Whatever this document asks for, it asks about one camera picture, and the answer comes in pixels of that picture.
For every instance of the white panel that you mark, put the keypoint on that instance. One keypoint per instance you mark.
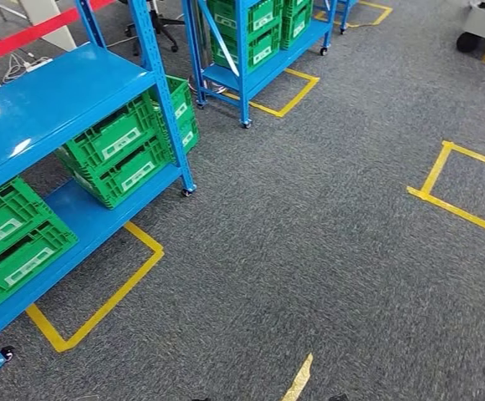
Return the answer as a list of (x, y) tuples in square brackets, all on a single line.
[(46, 22)]

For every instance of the blue metal shelf rack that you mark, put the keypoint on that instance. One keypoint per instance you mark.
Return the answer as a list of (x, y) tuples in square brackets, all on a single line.
[(37, 110)]

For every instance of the black office chair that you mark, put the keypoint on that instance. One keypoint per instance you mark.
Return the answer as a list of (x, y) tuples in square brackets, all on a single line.
[(163, 25)]

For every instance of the yellow floor tape outline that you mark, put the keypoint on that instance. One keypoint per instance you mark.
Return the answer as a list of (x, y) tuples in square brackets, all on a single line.
[(292, 99)]

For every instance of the long red barrier belt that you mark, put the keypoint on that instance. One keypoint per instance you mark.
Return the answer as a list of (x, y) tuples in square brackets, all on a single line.
[(25, 36)]

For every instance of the white power strip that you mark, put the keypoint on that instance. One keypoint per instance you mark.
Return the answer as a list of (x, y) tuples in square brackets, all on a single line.
[(37, 64)]

